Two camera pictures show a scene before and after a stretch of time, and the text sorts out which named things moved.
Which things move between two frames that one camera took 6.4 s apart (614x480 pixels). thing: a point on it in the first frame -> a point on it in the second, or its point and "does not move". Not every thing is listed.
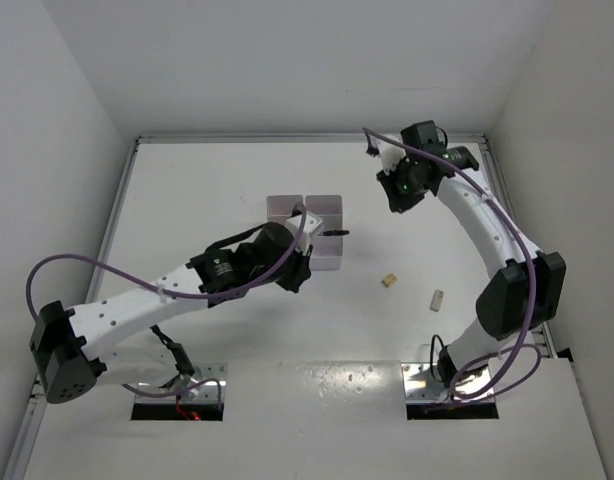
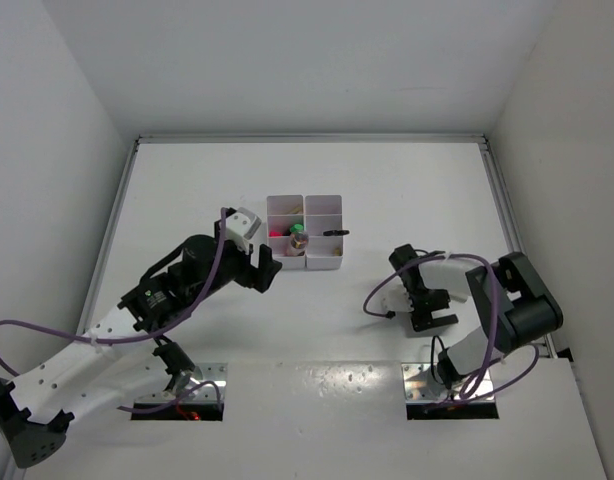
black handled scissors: x=335 y=232 does not move
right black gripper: x=398 y=203 -> x=422 y=318
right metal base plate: x=420 y=385 does not move
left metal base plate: x=207 y=392 does not move
